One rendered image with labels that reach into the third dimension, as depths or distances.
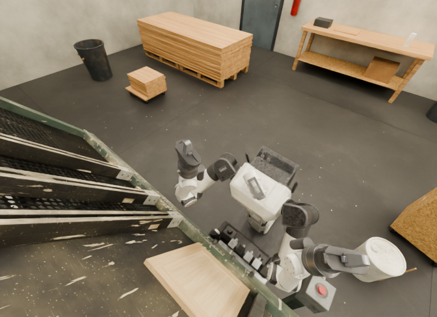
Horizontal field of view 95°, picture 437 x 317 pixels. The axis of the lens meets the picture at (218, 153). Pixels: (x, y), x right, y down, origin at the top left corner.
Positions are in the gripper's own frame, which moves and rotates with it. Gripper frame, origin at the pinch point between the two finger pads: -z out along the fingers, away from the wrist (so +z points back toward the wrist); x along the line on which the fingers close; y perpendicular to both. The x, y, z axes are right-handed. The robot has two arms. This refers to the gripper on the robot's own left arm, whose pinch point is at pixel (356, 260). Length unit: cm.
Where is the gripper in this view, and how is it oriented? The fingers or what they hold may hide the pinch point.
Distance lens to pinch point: 64.9
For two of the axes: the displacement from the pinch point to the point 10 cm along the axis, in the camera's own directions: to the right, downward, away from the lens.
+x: -9.7, -2.1, -0.9
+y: 1.4, -8.6, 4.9
